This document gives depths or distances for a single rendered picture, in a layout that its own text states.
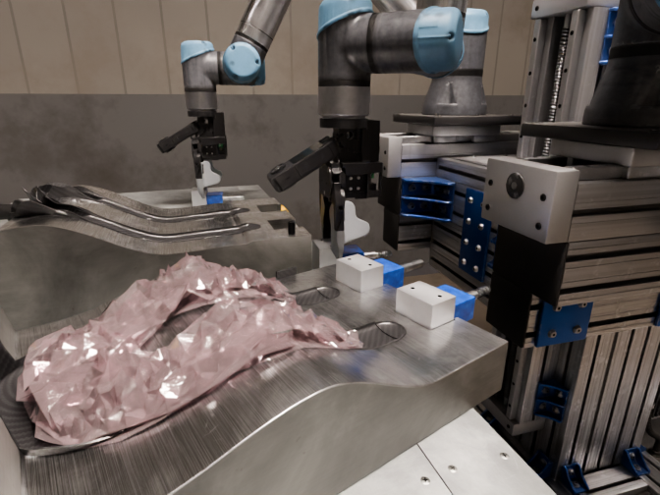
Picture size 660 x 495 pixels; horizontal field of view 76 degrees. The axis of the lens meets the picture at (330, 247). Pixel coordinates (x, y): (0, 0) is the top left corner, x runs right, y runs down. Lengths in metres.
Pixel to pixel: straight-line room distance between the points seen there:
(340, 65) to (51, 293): 0.47
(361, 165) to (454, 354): 0.33
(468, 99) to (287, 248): 0.62
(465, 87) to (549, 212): 0.55
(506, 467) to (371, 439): 0.11
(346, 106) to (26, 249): 0.43
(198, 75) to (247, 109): 1.23
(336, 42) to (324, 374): 0.45
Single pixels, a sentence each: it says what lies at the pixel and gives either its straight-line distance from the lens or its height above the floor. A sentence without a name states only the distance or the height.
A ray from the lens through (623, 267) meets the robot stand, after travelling 0.69.
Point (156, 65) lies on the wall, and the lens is 2.34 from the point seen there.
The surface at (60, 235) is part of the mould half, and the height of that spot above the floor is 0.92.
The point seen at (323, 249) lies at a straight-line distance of 0.66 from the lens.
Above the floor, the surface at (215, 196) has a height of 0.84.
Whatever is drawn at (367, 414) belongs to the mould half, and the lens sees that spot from 0.33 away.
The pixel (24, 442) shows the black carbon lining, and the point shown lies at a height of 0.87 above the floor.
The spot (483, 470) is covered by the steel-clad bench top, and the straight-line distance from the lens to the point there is 0.39.
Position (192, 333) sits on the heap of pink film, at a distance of 0.34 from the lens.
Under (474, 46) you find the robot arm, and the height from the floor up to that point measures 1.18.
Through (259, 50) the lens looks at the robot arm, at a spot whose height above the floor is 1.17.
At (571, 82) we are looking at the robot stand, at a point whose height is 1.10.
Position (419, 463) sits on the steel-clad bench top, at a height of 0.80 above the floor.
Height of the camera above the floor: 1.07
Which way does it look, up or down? 19 degrees down
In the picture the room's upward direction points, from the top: straight up
